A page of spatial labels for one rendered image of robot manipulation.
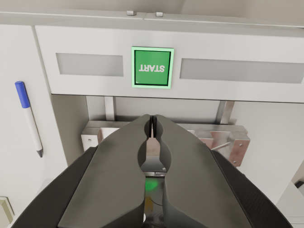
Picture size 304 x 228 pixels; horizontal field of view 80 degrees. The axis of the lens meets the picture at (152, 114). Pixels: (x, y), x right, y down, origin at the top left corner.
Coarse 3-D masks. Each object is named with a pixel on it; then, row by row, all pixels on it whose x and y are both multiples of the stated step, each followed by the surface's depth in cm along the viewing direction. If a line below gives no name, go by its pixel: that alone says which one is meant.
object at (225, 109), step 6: (222, 102) 43; (228, 102) 41; (234, 102) 41; (222, 108) 42; (228, 108) 41; (222, 114) 42; (228, 114) 42; (216, 120) 46; (222, 120) 43; (228, 120) 43
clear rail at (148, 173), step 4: (144, 172) 45; (148, 172) 45; (152, 172) 45; (156, 172) 45; (160, 172) 45; (164, 172) 45; (148, 176) 45; (152, 176) 45; (156, 176) 45; (160, 176) 45; (164, 176) 45
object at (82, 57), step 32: (64, 32) 23; (96, 32) 23; (128, 32) 23; (160, 32) 23; (192, 32) 24; (224, 32) 25; (256, 32) 27; (288, 32) 30; (64, 64) 26; (96, 64) 26; (128, 64) 25; (192, 64) 26; (224, 64) 26; (256, 64) 26; (288, 64) 26; (160, 96) 28; (192, 96) 28; (224, 96) 28; (256, 96) 28; (288, 96) 28
